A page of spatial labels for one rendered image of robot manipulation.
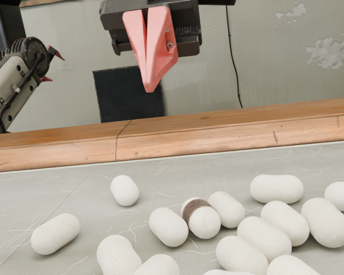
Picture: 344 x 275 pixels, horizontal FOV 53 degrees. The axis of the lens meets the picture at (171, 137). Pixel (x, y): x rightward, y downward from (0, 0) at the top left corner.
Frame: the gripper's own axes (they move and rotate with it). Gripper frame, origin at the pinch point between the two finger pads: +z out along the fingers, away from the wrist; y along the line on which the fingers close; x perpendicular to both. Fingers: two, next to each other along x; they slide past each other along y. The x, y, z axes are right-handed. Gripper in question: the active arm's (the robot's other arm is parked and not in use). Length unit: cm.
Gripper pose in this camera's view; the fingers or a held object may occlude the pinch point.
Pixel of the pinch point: (148, 81)
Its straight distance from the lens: 33.0
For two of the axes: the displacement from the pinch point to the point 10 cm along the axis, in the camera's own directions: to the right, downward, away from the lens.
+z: -0.2, 8.2, -5.7
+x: 1.6, 5.6, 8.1
